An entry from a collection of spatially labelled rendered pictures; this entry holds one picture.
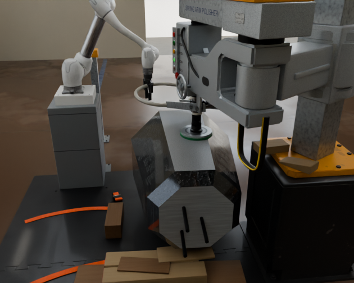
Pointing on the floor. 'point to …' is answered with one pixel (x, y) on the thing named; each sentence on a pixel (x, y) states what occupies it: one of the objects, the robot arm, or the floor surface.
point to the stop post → (97, 85)
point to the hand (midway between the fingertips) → (148, 95)
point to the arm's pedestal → (78, 144)
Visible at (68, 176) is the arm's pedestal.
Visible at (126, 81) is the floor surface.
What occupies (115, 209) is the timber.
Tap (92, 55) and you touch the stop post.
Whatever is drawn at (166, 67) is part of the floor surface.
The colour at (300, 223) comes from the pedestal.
